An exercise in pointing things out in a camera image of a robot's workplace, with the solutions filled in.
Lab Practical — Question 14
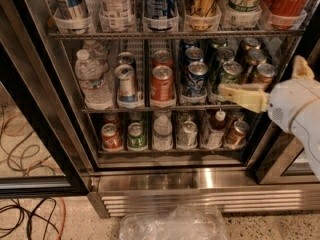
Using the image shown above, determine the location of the brown soda can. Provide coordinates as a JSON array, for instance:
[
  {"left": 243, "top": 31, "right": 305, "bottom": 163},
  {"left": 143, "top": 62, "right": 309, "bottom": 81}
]
[
  {"left": 242, "top": 49, "right": 267, "bottom": 77},
  {"left": 248, "top": 63, "right": 278, "bottom": 90},
  {"left": 236, "top": 37, "right": 261, "bottom": 60},
  {"left": 225, "top": 120, "right": 249, "bottom": 146}
]

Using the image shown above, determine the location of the front blue pepsi can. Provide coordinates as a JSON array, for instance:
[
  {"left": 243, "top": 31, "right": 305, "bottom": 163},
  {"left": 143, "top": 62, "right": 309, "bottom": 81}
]
[{"left": 182, "top": 61, "right": 208, "bottom": 97}]

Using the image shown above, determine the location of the front green soda can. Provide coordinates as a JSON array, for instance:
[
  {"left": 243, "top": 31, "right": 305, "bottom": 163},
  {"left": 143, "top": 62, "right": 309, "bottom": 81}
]
[{"left": 212, "top": 61, "right": 243, "bottom": 94}]

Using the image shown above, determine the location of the open glass fridge door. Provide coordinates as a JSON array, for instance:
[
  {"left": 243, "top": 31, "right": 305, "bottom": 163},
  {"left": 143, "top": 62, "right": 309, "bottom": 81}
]
[{"left": 0, "top": 0, "right": 91, "bottom": 198}]

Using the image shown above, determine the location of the white labelled tall can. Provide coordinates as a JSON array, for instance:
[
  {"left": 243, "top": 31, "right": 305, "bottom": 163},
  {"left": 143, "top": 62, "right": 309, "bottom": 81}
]
[{"left": 100, "top": 0, "right": 135, "bottom": 32}]

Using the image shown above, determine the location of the rear brown soda can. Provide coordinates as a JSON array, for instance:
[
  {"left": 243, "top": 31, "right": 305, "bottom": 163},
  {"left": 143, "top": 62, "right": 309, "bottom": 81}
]
[{"left": 236, "top": 37, "right": 261, "bottom": 60}]

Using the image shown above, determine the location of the bottom small water bottle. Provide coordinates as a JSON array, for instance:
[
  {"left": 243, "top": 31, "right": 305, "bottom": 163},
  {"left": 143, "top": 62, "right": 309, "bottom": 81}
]
[{"left": 153, "top": 115, "right": 173, "bottom": 151}]

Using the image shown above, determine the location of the middle blue pepsi can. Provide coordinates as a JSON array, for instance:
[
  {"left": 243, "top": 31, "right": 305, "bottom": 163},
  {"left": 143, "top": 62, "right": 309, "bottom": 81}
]
[{"left": 184, "top": 47, "right": 204, "bottom": 65}]

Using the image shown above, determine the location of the red coca-cola can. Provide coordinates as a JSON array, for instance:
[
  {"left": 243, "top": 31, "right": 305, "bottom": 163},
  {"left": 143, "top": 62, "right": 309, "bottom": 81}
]
[{"left": 263, "top": 0, "right": 308, "bottom": 30}]

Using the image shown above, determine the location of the rear green soda can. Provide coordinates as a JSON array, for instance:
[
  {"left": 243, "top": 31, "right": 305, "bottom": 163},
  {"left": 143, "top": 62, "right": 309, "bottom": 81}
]
[{"left": 206, "top": 38, "right": 228, "bottom": 54}]

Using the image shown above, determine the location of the green soda can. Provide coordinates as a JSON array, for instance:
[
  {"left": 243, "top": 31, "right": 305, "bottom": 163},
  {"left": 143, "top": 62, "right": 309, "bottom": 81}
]
[
  {"left": 212, "top": 61, "right": 243, "bottom": 94},
  {"left": 206, "top": 38, "right": 228, "bottom": 54},
  {"left": 210, "top": 46, "right": 235, "bottom": 70},
  {"left": 127, "top": 122, "right": 147, "bottom": 148}
]

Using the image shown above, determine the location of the black floor cable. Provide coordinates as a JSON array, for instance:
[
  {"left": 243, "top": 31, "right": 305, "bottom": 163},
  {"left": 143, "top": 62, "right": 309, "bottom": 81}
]
[{"left": 0, "top": 197, "right": 60, "bottom": 240}]

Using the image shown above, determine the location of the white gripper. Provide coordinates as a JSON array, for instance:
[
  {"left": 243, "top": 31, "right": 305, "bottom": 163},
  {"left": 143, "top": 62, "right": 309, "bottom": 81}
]
[{"left": 218, "top": 55, "right": 320, "bottom": 133}]

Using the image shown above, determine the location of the bottom green soda can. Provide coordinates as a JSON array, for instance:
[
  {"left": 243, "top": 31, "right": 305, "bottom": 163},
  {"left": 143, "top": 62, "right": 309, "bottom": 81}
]
[{"left": 127, "top": 122, "right": 147, "bottom": 148}]

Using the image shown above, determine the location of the gold tall can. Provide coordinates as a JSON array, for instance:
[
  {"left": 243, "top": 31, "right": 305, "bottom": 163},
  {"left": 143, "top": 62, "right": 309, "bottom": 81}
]
[{"left": 184, "top": 0, "right": 218, "bottom": 31}]

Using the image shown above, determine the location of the bottom silver can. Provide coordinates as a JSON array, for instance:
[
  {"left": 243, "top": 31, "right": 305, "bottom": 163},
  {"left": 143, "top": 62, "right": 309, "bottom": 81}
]
[{"left": 177, "top": 121, "right": 197, "bottom": 148}]

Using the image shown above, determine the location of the bottom brown soda can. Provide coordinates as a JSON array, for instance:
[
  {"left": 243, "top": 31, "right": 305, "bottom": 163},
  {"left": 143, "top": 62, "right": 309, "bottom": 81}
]
[{"left": 225, "top": 120, "right": 249, "bottom": 146}]

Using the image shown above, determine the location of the stainless steel display fridge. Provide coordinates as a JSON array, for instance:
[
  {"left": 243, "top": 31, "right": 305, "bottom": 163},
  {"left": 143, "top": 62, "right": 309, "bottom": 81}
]
[{"left": 13, "top": 0, "right": 320, "bottom": 219}]

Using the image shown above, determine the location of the bottom red soda can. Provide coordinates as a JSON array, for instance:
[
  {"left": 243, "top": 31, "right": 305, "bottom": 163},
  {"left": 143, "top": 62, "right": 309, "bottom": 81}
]
[{"left": 101, "top": 123, "right": 122, "bottom": 149}]

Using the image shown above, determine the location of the clear plastic bin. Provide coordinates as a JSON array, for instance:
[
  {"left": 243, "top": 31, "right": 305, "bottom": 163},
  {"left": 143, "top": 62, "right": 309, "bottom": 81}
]
[{"left": 119, "top": 205, "right": 228, "bottom": 240}]

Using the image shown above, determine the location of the middle green soda can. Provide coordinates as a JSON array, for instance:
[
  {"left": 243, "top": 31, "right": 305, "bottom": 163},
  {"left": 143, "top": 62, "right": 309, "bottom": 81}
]
[{"left": 210, "top": 46, "right": 235, "bottom": 70}]

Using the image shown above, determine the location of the rear clear water bottle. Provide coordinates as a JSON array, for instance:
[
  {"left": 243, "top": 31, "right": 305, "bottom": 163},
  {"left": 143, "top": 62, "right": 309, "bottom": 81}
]
[{"left": 83, "top": 40, "right": 109, "bottom": 72}]

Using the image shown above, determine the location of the front orange soda can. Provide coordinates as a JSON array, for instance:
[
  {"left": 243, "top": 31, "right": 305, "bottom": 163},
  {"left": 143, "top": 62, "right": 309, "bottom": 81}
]
[{"left": 151, "top": 65, "right": 174, "bottom": 101}]

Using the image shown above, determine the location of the blue pepsi can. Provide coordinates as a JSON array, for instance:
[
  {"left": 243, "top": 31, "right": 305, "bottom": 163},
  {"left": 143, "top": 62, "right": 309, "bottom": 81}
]
[
  {"left": 184, "top": 47, "right": 204, "bottom": 65},
  {"left": 180, "top": 39, "right": 200, "bottom": 49},
  {"left": 182, "top": 61, "right": 208, "bottom": 97}
]

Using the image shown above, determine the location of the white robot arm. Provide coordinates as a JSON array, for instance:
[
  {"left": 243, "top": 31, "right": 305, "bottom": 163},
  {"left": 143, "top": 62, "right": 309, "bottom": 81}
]
[{"left": 218, "top": 55, "right": 320, "bottom": 179}]

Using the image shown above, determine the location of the rear blue pepsi can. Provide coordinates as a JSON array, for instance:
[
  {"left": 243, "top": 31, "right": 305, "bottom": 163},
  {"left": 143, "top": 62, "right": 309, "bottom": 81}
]
[{"left": 180, "top": 39, "right": 200, "bottom": 49}]

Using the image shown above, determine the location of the clear water bottle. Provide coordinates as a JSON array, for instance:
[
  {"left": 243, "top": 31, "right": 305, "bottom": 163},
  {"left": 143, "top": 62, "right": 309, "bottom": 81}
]
[
  {"left": 75, "top": 49, "right": 113, "bottom": 110},
  {"left": 83, "top": 40, "right": 109, "bottom": 72}
]

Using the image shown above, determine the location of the orange soda can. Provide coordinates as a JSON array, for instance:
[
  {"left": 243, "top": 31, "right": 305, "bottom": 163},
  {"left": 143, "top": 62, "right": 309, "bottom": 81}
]
[
  {"left": 152, "top": 50, "right": 173, "bottom": 67},
  {"left": 151, "top": 65, "right": 174, "bottom": 101}
]

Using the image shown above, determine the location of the front clear water bottle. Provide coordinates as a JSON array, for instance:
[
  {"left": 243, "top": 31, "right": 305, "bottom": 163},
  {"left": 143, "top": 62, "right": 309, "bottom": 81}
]
[{"left": 75, "top": 49, "right": 113, "bottom": 110}]

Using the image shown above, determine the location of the front brown soda can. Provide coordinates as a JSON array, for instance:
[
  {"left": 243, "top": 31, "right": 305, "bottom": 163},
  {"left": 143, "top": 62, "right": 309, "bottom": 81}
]
[{"left": 248, "top": 63, "right": 278, "bottom": 90}]

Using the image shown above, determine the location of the middle brown soda can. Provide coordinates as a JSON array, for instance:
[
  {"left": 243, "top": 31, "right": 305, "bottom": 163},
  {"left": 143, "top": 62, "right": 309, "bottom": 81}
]
[{"left": 242, "top": 49, "right": 267, "bottom": 77}]

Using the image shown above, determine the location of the rear orange soda can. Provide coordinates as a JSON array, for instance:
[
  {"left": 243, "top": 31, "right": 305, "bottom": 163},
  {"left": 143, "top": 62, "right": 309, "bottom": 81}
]
[{"left": 152, "top": 50, "right": 173, "bottom": 67}]

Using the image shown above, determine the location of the rear silver can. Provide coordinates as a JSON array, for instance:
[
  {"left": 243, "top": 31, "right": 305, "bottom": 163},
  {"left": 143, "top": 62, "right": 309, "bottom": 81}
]
[{"left": 117, "top": 52, "right": 136, "bottom": 68}]

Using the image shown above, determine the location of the orange floor cable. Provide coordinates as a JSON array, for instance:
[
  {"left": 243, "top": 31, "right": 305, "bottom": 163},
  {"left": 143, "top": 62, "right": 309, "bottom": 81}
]
[{"left": 54, "top": 197, "right": 67, "bottom": 240}]

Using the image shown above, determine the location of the bottom brown drink bottle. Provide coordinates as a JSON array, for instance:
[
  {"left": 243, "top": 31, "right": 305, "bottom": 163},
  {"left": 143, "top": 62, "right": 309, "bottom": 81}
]
[{"left": 200, "top": 110, "right": 226, "bottom": 150}]

